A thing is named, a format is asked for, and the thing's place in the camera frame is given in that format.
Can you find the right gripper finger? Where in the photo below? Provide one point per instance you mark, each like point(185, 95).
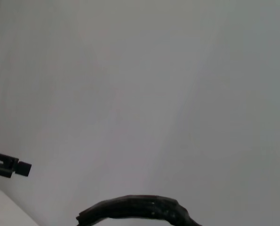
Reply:
point(5, 163)

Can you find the black round teapot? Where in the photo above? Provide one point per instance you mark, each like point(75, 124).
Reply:
point(139, 206)

